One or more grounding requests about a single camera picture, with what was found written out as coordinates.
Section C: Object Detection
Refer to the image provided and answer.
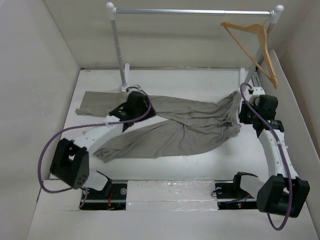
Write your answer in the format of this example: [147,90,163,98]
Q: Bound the grey trousers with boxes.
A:
[75,90,243,164]

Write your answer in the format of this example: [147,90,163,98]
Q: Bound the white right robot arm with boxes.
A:
[231,94,310,218]

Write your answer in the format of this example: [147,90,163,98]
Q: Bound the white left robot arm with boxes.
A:
[50,90,156,199]

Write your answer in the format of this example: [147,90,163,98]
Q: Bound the white metal clothes rack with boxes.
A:
[106,2,285,91]

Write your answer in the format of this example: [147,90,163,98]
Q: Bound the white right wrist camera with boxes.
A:
[243,86,265,103]

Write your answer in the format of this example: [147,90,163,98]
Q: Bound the aluminium side rail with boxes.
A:
[251,74,262,88]

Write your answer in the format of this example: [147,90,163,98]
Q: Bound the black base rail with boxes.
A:
[79,180,257,212]

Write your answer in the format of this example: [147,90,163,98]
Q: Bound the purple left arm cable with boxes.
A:
[37,86,153,208]

